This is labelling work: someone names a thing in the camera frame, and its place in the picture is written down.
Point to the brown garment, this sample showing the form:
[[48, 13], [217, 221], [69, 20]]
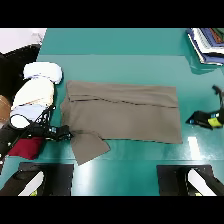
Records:
[[4, 110]]

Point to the cream garment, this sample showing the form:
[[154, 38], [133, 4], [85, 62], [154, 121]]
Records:
[[35, 93]]

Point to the red garment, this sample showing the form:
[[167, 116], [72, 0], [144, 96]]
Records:
[[26, 147]]

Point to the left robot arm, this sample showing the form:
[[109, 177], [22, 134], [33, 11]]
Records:
[[10, 136]]

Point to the white folded garment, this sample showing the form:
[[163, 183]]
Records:
[[209, 46]]

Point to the light blue garment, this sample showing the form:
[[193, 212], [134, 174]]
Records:
[[28, 112]]

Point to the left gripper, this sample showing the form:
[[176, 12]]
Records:
[[60, 132]]

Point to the grey-brown T-shirt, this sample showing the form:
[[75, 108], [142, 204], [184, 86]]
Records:
[[126, 111]]

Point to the navy garment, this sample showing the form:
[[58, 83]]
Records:
[[210, 34]]

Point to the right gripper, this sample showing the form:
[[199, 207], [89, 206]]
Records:
[[205, 120]]

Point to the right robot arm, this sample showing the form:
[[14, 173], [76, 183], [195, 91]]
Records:
[[196, 181]]

